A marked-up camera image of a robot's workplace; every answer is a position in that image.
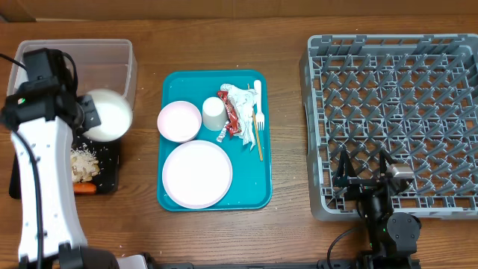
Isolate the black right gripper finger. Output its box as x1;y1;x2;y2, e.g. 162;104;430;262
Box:
335;149;353;180
379;149;397;176

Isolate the white bowl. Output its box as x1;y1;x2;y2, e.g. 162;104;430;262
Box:
84;89;133;142

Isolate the orange carrot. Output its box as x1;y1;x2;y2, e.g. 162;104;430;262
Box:
73;182;96;194

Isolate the red snack wrapper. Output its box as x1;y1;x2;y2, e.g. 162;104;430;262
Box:
217;90;241;143

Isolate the pink small bowl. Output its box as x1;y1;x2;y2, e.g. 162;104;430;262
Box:
157;101;202;143

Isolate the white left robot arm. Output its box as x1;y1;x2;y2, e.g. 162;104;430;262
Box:
1;48;155;268

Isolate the grey dishwasher rack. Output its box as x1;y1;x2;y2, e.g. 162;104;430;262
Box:
299;34;477;221

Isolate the black waste tray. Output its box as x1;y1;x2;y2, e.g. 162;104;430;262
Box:
8;136;121;200

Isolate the clear plastic bin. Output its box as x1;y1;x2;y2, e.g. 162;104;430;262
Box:
14;39;137;107

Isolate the rice and peanut pile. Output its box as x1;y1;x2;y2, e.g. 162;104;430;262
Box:
70;146;100;183

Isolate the wooden chopstick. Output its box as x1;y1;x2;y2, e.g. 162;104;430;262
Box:
252;93;263;161

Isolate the teal serving tray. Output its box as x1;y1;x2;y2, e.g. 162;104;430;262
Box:
161;69;273;211

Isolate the white plastic fork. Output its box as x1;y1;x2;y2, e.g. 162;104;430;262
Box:
254;80;265;131

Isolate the crumpled white napkin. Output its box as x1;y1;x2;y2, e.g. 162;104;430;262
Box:
220;84;258;150

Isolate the white paper cup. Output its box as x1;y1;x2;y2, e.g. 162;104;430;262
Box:
202;97;228;131

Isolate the pink round plate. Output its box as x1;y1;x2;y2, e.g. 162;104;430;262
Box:
161;140;233;209

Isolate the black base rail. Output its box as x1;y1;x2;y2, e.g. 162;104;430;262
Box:
142;253;422;269

